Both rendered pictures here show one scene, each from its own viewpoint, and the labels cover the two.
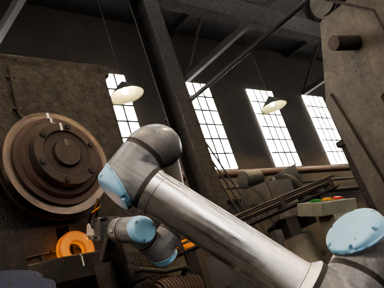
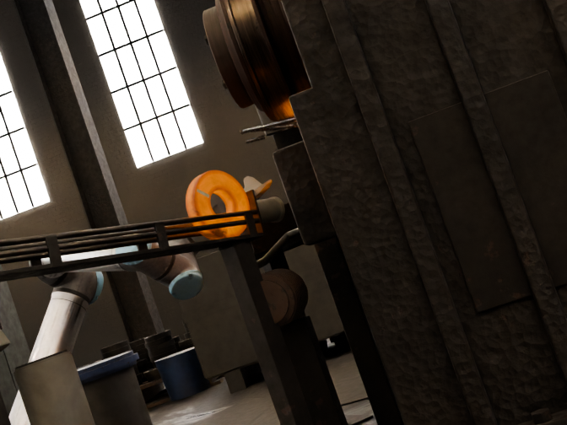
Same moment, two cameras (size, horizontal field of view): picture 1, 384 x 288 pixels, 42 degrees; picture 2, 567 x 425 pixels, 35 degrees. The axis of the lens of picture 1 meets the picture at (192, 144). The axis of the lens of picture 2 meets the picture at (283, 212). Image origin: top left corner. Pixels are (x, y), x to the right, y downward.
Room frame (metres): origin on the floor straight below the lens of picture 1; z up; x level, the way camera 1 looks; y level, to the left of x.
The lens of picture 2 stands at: (3.89, -0.90, 0.52)
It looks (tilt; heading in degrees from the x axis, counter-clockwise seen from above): 3 degrees up; 144
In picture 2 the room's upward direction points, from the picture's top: 19 degrees counter-clockwise
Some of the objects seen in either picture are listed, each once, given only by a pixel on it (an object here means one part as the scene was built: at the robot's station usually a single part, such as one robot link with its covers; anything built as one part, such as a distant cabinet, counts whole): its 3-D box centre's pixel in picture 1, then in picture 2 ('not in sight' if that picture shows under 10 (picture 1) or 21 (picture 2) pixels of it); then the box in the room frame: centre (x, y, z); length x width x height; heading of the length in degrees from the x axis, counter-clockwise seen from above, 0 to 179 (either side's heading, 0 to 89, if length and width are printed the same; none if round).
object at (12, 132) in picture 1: (55, 164); (263, 44); (2.00, 0.58, 1.11); 0.47 x 0.06 x 0.47; 135
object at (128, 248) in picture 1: (126, 256); (310, 192); (2.17, 0.42, 0.68); 0.11 x 0.08 x 0.24; 45
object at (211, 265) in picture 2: not in sight; (284, 293); (-0.44, 2.02, 0.39); 1.03 x 0.83 x 0.79; 49
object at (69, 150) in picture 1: (65, 154); (229, 57); (1.93, 0.51, 1.11); 0.28 x 0.06 x 0.28; 135
